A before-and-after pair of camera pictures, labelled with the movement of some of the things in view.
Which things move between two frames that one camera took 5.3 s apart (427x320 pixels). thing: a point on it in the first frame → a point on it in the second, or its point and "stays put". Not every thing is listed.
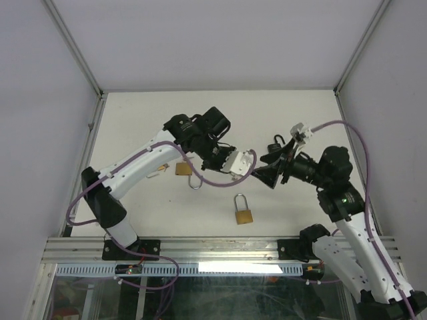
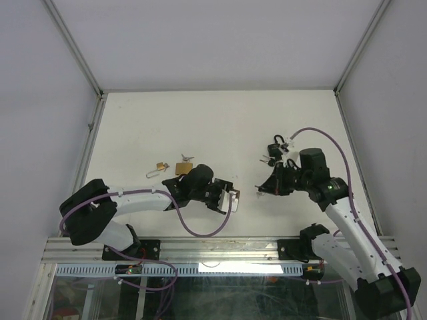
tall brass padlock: (243, 217) → (237, 194)
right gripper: (269, 173) → (274, 185)
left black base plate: (110, 251) stays put
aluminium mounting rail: (69, 250) stays put
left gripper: (227, 152) → (223, 189)
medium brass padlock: (185, 169) stays put
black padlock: (276, 146) stays put
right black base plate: (293, 249) stays put
